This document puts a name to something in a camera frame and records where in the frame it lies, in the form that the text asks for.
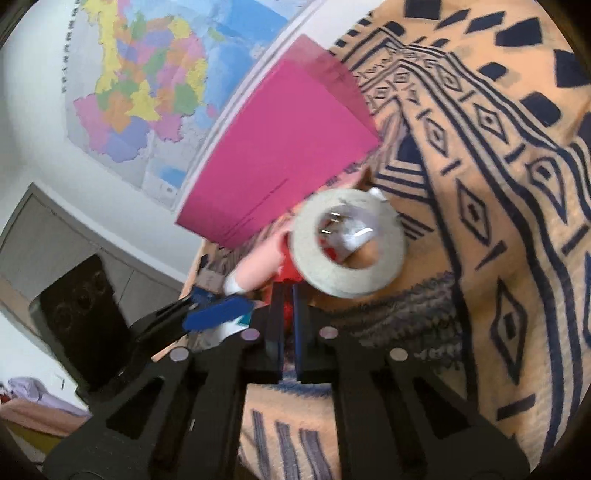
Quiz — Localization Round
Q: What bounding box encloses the white and blue medicine box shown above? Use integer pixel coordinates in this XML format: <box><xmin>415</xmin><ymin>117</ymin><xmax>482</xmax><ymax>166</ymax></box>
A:
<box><xmin>203</xmin><ymin>310</ymin><xmax>257</xmax><ymax>347</ymax></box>

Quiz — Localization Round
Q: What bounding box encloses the lavender cloth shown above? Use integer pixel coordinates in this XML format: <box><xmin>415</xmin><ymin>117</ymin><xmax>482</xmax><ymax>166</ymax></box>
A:
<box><xmin>0</xmin><ymin>376</ymin><xmax>88</xmax><ymax>435</ymax></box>

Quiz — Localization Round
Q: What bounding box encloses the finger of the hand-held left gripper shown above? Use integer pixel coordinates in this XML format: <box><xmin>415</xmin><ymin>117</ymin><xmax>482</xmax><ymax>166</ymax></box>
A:
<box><xmin>124</xmin><ymin>294</ymin><xmax>252</xmax><ymax>356</ymax></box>

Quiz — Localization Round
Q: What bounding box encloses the orange patterned blanket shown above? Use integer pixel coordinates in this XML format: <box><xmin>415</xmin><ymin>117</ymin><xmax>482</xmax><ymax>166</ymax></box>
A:
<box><xmin>152</xmin><ymin>0</ymin><xmax>591</xmax><ymax>480</ymax></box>

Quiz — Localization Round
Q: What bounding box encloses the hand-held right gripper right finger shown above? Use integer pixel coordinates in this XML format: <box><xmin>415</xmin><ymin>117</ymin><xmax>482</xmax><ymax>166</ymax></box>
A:
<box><xmin>293</xmin><ymin>284</ymin><xmax>532</xmax><ymax>480</ymax></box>

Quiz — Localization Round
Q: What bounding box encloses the white tape roll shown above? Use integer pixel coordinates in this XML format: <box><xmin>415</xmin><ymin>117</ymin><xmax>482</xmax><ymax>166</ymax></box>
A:
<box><xmin>288</xmin><ymin>188</ymin><xmax>408</xmax><ymax>298</ymax></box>

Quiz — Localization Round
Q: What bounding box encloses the grey cabinet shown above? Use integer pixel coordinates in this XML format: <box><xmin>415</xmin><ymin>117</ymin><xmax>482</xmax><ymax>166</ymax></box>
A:
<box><xmin>0</xmin><ymin>182</ymin><xmax>185</xmax><ymax>352</ymax></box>

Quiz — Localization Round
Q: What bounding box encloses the colourful wall map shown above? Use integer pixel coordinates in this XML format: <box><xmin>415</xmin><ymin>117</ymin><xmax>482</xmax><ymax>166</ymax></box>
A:
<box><xmin>60</xmin><ymin>0</ymin><xmax>324</xmax><ymax>204</ymax></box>

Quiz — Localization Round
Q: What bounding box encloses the red plastic corkscrew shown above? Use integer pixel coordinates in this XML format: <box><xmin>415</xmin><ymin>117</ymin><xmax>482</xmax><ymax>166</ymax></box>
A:
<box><xmin>276</xmin><ymin>244</ymin><xmax>342</xmax><ymax>333</ymax></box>

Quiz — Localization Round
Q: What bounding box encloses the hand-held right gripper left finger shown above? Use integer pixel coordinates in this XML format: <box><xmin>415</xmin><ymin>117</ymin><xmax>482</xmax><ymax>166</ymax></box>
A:
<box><xmin>44</xmin><ymin>284</ymin><xmax>284</xmax><ymax>480</ymax></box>

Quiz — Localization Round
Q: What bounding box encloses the peach cream tube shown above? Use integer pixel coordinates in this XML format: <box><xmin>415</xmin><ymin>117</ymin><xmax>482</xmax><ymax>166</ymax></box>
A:
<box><xmin>224</xmin><ymin>228</ymin><xmax>296</xmax><ymax>296</ymax></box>

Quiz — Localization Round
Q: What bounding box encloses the pink cardboard box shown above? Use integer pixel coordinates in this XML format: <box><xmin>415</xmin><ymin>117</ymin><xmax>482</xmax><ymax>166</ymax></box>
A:
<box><xmin>175</xmin><ymin>34</ymin><xmax>382</xmax><ymax>248</ymax></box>

